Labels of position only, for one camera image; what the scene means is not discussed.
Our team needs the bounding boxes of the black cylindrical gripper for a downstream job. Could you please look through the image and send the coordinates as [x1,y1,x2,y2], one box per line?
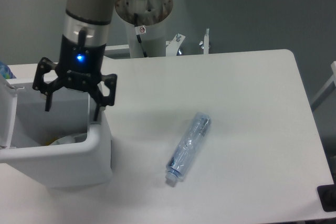
[33,14,118,121]

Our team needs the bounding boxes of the white paper wrapper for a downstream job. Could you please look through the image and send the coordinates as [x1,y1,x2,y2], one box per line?
[50,133,87,146]

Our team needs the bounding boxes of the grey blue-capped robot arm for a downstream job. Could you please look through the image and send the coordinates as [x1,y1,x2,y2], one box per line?
[33,0,117,120]

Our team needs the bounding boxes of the white open trash can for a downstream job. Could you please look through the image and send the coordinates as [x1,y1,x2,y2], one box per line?
[1,78,112,188]

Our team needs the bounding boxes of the blue patterned object left edge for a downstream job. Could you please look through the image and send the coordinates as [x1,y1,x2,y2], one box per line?
[0,61,16,79]

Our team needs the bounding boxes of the clear plastic water bottle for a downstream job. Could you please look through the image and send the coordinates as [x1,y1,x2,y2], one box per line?
[165,112,212,187]

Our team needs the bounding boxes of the black cable on pedestal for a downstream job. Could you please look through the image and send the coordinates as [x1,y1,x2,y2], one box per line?
[133,13,149,58]

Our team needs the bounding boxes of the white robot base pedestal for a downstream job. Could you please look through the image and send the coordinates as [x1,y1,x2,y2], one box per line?
[115,0,173,58]

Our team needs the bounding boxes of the white metal frame bracket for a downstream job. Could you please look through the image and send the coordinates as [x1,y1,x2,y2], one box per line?
[104,28,211,56]

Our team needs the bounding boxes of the white frame leg right edge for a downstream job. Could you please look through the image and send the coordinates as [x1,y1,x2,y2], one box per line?
[310,61,335,111]

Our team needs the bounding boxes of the black table clamp mount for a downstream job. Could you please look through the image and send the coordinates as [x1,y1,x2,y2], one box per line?
[317,184,335,212]

